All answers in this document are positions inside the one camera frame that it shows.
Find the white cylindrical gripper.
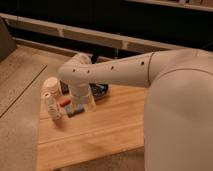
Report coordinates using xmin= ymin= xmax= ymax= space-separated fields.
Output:
xmin=70 ymin=84 xmax=91 ymax=104

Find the white plastic bottle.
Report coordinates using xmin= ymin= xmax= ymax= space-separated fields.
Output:
xmin=44 ymin=93 xmax=61 ymax=120

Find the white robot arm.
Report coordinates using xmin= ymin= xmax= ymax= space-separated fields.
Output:
xmin=58 ymin=48 xmax=213 ymax=171

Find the blue sponge block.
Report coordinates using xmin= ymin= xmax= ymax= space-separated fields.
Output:
xmin=65 ymin=104 xmax=84 ymax=117

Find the dark blue bowl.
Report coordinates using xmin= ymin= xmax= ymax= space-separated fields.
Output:
xmin=90 ymin=84 xmax=109 ymax=100

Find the wooden table board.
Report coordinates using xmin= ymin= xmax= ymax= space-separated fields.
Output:
xmin=36 ymin=85 xmax=147 ymax=171

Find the grey cabinet corner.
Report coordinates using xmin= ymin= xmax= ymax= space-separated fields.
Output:
xmin=0 ymin=17 xmax=17 ymax=62

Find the white wall rail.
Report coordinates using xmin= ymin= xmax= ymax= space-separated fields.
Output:
xmin=0 ymin=12 xmax=188 ymax=54

